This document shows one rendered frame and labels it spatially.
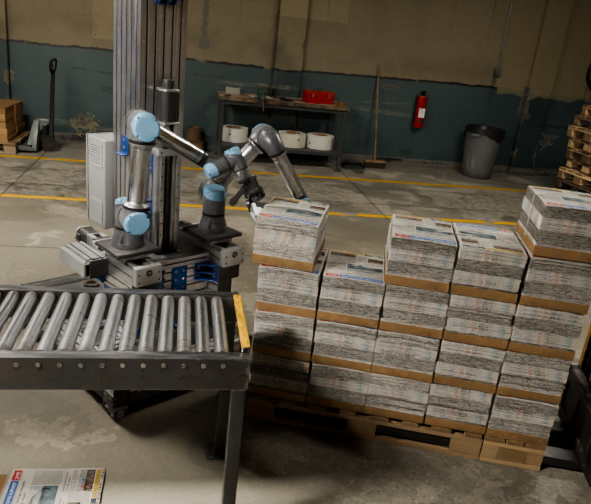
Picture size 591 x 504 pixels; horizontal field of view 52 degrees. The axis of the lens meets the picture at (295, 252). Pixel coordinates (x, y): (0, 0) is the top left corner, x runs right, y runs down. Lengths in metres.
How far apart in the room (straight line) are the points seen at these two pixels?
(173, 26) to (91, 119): 6.35
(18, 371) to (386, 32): 8.16
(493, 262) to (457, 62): 7.41
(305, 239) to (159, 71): 1.05
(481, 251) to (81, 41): 7.38
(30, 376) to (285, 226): 1.22
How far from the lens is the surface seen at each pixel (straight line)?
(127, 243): 2.91
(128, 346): 2.15
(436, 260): 2.73
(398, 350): 2.89
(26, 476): 2.90
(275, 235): 2.74
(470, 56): 10.06
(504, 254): 2.75
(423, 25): 9.74
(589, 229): 2.80
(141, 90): 3.00
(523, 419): 3.14
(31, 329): 2.29
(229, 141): 8.70
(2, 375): 2.17
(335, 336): 2.88
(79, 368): 2.11
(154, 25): 3.01
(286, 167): 3.20
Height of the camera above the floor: 1.86
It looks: 20 degrees down
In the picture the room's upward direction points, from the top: 6 degrees clockwise
